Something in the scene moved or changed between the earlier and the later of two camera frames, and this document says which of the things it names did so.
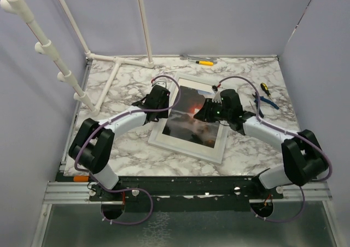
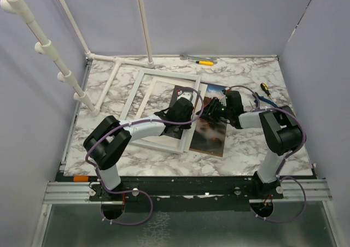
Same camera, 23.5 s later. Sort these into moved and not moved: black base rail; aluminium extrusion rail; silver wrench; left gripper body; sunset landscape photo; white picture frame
Moved: white picture frame; left gripper body
Not moved: black base rail; silver wrench; sunset landscape photo; aluminium extrusion rail
